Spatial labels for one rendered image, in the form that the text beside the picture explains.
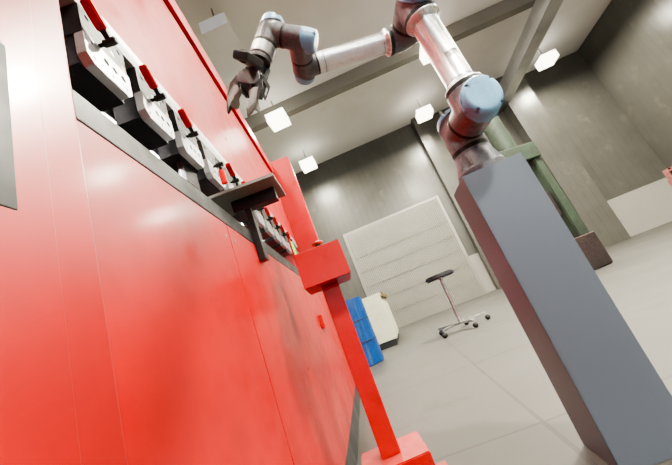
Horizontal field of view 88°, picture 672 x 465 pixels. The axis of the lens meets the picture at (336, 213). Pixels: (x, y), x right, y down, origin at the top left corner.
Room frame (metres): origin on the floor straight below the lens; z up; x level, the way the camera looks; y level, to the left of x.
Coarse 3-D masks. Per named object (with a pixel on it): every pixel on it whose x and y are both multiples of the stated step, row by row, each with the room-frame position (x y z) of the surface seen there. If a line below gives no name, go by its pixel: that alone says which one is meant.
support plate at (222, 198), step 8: (264, 176) 0.94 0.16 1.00; (272, 176) 0.95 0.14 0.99; (248, 184) 0.94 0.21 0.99; (256, 184) 0.96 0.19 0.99; (264, 184) 0.98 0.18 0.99; (272, 184) 1.00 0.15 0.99; (224, 192) 0.93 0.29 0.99; (232, 192) 0.95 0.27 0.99; (240, 192) 0.97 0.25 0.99; (248, 192) 0.99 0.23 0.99; (256, 192) 1.01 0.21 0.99; (280, 192) 1.08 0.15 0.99; (216, 200) 0.96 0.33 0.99; (224, 200) 0.98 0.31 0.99; (232, 200) 1.00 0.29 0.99; (224, 208) 1.03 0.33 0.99
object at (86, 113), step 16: (80, 96) 0.33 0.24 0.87; (80, 112) 0.32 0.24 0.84; (96, 112) 0.35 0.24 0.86; (96, 128) 0.35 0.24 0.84; (112, 128) 0.38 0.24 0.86; (112, 144) 0.38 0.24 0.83; (128, 144) 0.42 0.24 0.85; (144, 160) 0.45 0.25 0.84; (160, 160) 0.50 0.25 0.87; (160, 176) 0.49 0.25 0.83; (176, 176) 0.55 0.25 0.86; (192, 192) 0.61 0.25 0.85; (208, 208) 0.68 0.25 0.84; (240, 224) 0.91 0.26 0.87; (272, 256) 1.23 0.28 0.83
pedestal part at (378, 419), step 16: (336, 288) 1.20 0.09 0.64; (336, 304) 1.19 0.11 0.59; (336, 320) 1.19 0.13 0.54; (352, 336) 1.20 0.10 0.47; (352, 352) 1.19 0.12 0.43; (352, 368) 1.19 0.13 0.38; (368, 368) 1.20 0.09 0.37; (368, 384) 1.20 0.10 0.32; (368, 400) 1.19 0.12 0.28; (368, 416) 1.19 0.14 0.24; (384, 416) 1.20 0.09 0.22; (384, 432) 1.20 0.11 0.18; (384, 448) 1.19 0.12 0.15
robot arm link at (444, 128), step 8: (448, 112) 0.99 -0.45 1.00; (440, 120) 1.02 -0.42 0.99; (448, 120) 0.97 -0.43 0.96; (440, 128) 1.03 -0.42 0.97; (448, 128) 0.99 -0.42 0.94; (440, 136) 1.07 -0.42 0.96; (448, 136) 1.01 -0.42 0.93; (456, 136) 0.98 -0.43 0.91; (464, 136) 0.97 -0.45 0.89; (480, 136) 0.99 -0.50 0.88; (448, 144) 1.03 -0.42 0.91; (456, 144) 1.01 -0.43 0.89; (464, 144) 1.00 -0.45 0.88
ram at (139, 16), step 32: (64, 0) 0.51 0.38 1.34; (96, 0) 0.60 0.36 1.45; (128, 0) 0.78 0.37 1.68; (160, 0) 1.11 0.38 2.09; (128, 32) 0.73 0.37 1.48; (160, 32) 1.00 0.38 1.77; (128, 64) 0.71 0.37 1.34; (160, 64) 0.92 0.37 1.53; (192, 64) 1.33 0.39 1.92; (192, 96) 1.18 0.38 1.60; (224, 128) 1.61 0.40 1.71; (256, 160) 2.40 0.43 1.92; (288, 224) 3.08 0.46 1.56
